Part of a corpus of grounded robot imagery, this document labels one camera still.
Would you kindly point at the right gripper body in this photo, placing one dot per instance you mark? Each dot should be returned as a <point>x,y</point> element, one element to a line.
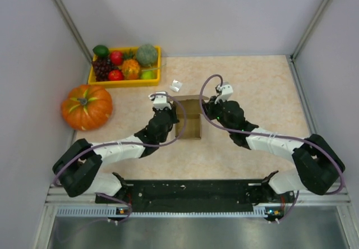
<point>216,111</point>

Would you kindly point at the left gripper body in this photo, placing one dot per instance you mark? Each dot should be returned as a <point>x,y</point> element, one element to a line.
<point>173,120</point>

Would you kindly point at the brown cardboard box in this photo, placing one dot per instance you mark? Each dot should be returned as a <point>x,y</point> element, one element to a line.
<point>193,127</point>

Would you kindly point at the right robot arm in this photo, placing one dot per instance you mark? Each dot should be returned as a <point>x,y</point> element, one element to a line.
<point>316,165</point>

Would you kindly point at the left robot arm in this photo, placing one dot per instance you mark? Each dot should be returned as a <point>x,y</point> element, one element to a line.
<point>79,169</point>

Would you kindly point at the small white plastic bag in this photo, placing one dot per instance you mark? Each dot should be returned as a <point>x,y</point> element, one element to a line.
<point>176,86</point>

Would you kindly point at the yellow plastic tray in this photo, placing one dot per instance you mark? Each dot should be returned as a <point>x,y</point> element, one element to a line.
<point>156,67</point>

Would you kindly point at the light green apple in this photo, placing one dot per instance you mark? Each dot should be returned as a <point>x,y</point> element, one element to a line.
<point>147,75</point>

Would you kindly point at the small orange pineapple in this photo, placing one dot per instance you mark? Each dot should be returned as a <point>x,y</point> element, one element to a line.
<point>130,67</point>

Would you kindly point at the red apple front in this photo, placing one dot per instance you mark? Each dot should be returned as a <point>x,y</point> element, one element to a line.
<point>116,75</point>

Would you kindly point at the red apple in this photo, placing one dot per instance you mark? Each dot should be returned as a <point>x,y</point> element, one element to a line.
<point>116,75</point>
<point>116,57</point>

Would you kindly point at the green round melon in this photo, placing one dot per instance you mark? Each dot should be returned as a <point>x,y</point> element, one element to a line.
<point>146,55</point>

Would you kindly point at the orange plastic pumpkin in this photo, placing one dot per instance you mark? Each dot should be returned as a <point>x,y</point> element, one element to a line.
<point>87,107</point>

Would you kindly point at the red apple back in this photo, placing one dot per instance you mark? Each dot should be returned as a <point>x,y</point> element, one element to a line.
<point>116,57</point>

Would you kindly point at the dark purple grapes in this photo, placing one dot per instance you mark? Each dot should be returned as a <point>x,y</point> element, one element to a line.
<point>102,67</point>

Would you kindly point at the green lime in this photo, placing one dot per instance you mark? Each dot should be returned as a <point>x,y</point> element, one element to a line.
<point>101,51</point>

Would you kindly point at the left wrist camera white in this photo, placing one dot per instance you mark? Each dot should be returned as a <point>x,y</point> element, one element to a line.
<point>159,100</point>

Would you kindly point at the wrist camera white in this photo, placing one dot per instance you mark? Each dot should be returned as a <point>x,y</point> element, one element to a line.
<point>224,92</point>
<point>159,100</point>

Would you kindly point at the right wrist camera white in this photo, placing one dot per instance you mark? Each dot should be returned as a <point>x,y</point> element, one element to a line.
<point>224,92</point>

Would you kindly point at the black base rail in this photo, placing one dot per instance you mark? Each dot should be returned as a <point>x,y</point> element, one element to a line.
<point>186,196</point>

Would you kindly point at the right aluminium frame post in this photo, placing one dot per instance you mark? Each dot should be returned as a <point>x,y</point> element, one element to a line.
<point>315,20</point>

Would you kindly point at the aluminium frame post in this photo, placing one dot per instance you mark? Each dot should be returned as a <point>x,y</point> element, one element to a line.
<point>315,20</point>
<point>73,29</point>

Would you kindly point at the left aluminium frame post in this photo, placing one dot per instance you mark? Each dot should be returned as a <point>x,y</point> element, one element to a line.
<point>73,29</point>

